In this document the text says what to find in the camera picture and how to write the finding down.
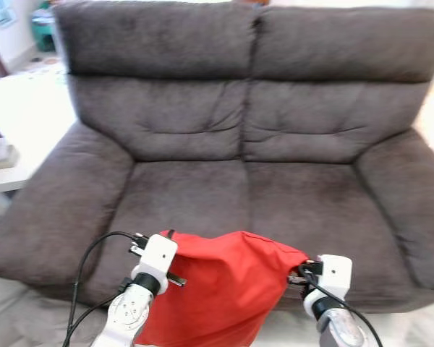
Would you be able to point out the dark grey fabric sofa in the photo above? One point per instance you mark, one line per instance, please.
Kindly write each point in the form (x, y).
(239, 144)

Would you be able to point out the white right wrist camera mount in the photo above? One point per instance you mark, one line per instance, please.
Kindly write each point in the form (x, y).
(335, 276)

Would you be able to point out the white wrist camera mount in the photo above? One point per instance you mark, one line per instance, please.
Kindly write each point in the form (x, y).
(335, 276)
(157, 254)

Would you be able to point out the red pillow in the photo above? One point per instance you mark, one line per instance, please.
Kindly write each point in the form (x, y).
(220, 289)

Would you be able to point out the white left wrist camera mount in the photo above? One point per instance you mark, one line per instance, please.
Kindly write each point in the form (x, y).
(157, 254)

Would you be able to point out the white side table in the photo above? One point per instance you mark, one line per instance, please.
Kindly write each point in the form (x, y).
(22, 116)

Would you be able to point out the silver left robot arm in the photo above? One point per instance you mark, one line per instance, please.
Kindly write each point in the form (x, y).
(130, 311)

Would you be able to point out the green bin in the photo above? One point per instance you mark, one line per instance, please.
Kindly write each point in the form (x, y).
(43, 32)

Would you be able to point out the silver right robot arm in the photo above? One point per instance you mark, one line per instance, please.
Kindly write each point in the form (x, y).
(338, 325)

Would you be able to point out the window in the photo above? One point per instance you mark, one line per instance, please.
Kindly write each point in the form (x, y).
(1, 11)

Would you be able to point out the beige box on table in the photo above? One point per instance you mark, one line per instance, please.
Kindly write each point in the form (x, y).
(0, 155)

